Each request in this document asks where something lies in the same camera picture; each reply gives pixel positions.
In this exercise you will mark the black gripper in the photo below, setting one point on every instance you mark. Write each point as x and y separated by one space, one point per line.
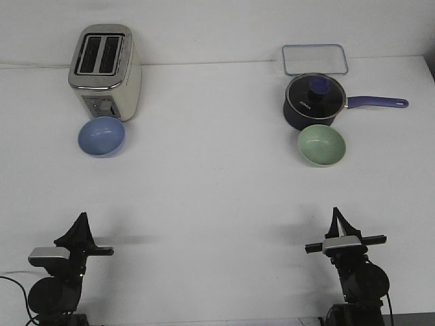
75 265
347 255

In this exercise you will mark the green bowl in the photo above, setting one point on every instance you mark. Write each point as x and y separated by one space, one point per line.
321 145

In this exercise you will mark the blue bowl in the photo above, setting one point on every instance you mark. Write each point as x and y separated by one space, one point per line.
102 137

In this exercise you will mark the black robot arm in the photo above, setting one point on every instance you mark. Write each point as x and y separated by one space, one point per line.
363 283
55 298

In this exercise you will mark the dark blue saucepan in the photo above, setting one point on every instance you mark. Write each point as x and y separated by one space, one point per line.
305 114

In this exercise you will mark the glass pot lid blue knob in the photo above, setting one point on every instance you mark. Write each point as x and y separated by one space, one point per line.
315 88

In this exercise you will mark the white and steel toaster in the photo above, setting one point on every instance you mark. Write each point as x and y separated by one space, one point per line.
105 72

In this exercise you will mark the clear container blue rim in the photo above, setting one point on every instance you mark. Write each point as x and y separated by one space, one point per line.
329 59

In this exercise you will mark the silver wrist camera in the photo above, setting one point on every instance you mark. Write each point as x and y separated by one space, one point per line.
47 256
342 242

